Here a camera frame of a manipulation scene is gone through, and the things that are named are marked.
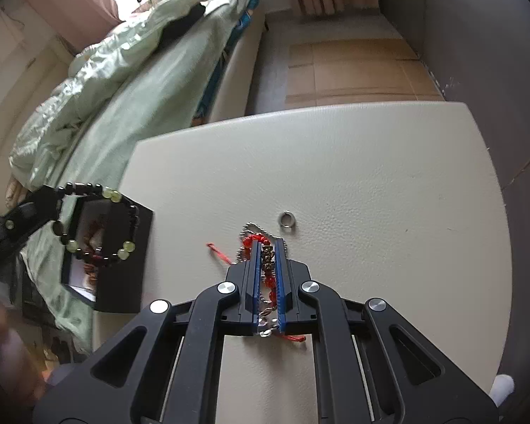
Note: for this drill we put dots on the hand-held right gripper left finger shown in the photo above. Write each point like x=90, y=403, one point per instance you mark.
x=257, y=274

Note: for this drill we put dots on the white leather side table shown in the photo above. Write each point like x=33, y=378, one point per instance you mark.
x=357, y=163

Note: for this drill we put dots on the beige headboard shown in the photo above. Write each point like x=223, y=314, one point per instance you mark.
x=13, y=75

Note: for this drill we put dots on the black cloth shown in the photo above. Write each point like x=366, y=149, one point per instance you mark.
x=183, y=20

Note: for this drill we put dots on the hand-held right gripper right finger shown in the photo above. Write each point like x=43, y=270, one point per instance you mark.
x=281, y=274

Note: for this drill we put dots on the light green duvet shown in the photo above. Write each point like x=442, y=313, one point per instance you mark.
x=115, y=53

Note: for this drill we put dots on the pink pillow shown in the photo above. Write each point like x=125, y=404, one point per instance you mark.
x=14, y=192

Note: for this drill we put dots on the cartoon print bed sheet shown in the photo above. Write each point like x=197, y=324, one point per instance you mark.
x=244, y=20

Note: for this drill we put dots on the black jewelry box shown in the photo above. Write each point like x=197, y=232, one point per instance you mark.
x=123, y=265

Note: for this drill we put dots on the dark slippers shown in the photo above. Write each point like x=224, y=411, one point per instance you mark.
x=58, y=346

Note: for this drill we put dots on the flat cardboard sheet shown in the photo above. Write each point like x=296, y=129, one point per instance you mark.
x=357, y=70

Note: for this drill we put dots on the white sock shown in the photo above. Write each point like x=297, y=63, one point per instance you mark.
x=502, y=386

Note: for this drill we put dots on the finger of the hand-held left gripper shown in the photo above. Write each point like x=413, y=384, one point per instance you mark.
x=26, y=212

